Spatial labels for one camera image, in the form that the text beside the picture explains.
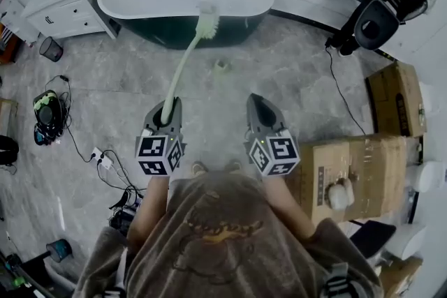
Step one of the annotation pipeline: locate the thin black device cable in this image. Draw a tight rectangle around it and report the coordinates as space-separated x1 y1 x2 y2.
44 75 95 163

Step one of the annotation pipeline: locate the person's left shoe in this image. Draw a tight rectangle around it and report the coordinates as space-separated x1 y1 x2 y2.
191 161 210 176

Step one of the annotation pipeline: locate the black and green device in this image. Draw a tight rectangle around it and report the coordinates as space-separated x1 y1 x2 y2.
33 89 66 147

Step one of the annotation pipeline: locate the person's shoe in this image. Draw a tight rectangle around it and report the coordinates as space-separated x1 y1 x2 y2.
191 161 210 176
324 33 345 50
338 38 360 57
225 159 244 174

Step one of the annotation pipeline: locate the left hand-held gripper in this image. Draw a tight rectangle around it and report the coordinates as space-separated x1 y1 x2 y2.
135 96 186 177

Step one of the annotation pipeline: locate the large taped cardboard box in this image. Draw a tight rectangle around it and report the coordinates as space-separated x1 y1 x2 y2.
295 134 409 225

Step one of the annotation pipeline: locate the small pale green holder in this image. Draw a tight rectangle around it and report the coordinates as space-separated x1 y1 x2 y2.
213 59 232 74

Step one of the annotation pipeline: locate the cardboard box with black print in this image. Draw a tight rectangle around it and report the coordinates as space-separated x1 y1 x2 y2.
365 61 427 139

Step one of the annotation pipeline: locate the white round device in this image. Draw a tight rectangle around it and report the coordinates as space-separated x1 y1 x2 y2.
410 160 447 193

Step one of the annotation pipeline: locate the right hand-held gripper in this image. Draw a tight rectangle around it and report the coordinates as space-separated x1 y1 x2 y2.
243 93 301 177

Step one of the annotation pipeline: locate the person's brown printed shirt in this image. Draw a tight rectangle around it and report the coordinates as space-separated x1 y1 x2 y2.
73 169 385 298

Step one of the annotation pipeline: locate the black mesh waste bin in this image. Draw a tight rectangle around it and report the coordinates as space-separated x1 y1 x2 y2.
38 36 64 63

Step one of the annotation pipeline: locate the black cable bundle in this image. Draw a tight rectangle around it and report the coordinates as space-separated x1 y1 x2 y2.
96 149 146 238

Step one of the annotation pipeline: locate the person's right shoe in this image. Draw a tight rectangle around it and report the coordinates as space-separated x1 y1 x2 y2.
225 159 244 174

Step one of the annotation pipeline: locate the black stool seat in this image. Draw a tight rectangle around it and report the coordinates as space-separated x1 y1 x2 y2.
350 219 398 259

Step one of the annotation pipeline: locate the white power strip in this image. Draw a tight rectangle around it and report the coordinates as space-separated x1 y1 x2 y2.
89 147 115 170

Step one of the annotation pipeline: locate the white fluffy object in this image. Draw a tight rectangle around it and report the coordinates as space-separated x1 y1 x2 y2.
325 177 356 211

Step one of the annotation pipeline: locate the person's left forearm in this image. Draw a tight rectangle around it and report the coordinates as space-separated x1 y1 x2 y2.
126 173 172 251

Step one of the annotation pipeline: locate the person's right forearm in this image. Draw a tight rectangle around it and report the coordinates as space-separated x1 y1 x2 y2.
261 172 317 241

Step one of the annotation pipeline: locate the long black floor cable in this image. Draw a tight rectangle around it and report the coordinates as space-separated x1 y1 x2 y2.
325 45 367 136

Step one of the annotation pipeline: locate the teal and black cup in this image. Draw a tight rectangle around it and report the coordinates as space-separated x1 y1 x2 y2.
45 238 73 263

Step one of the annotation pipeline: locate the pale green long-handled brush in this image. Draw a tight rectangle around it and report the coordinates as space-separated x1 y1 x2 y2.
160 1 221 126

